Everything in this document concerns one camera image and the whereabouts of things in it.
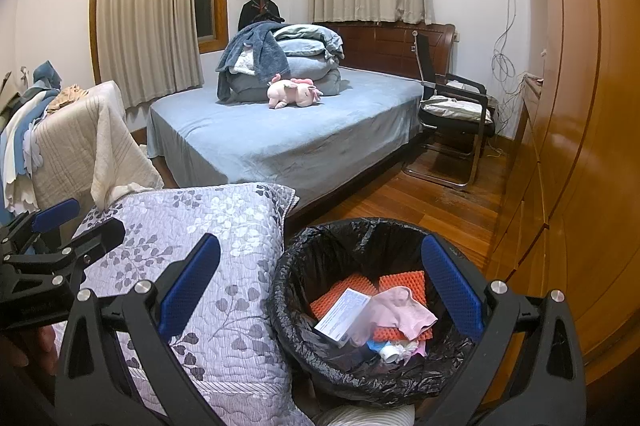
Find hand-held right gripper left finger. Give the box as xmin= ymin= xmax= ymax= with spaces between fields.
xmin=54 ymin=233 xmax=226 ymax=426

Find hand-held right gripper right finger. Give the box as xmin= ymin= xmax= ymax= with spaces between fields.
xmin=421 ymin=234 xmax=587 ymax=426

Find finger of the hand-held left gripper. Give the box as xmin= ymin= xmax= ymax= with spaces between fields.
xmin=0 ymin=198 xmax=81 ymax=254
xmin=5 ymin=218 xmax=126 ymax=282

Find orange foam net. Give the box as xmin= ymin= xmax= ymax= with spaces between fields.
xmin=310 ymin=270 xmax=436 ymax=342

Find pink cloth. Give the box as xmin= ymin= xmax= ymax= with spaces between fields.
xmin=350 ymin=286 xmax=440 ymax=342

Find blue white toothpaste box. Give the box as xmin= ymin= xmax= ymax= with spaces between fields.
xmin=314 ymin=288 xmax=373 ymax=347

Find black trash bin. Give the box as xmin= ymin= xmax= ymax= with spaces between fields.
xmin=267 ymin=217 xmax=488 ymax=409

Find person's left hand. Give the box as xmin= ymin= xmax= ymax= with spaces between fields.
xmin=0 ymin=322 xmax=60 ymax=374

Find pale blue scalloped cloth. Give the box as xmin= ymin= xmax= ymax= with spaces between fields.
xmin=20 ymin=121 xmax=46 ymax=179

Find purple floral quilted table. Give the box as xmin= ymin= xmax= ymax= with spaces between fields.
xmin=52 ymin=182 xmax=316 ymax=426

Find beige covered chair with cloths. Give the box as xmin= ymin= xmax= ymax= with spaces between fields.
xmin=32 ymin=81 xmax=165 ymax=209

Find cream scalloped cloth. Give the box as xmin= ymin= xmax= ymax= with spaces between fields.
xmin=2 ymin=98 xmax=48 ymax=214

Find tan crumpled cloth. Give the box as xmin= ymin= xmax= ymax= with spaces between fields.
xmin=47 ymin=85 xmax=90 ymax=111

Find teal cloth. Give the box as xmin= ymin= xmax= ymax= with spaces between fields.
xmin=32 ymin=61 xmax=63 ymax=99

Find black metal chair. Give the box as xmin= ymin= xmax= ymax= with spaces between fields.
xmin=402 ymin=33 xmax=496 ymax=189

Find pale striped cloth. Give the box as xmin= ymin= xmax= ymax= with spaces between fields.
xmin=310 ymin=406 xmax=416 ymax=426

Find pale chair cushion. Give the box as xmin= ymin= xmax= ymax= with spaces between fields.
xmin=422 ymin=98 xmax=493 ymax=123

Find bed with blue sheet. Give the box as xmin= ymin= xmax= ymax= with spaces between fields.
xmin=146 ymin=67 xmax=426 ymax=227

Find pink plush toy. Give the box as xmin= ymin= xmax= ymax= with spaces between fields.
xmin=266 ymin=75 xmax=325 ymax=109

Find wooden wardrobe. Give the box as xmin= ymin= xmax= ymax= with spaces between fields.
xmin=485 ymin=0 xmax=640 ymax=387

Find blue grey robe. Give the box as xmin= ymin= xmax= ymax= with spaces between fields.
xmin=216 ymin=22 xmax=291 ymax=82

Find dark wooden headboard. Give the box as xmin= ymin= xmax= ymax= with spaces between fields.
xmin=312 ymin=22 xmax=456 ymax=82

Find pile of folded bedding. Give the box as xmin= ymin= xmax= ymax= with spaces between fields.
xmin=217 ymin=24 xmax=346 ymax=103

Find dark coat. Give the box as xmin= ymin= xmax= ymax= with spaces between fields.
xmin=237 ymin=0 xmax=281 ymax=32

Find hanging white cables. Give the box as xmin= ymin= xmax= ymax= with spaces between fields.
xmin=492 ymin=0 xmax=531 ymax=157

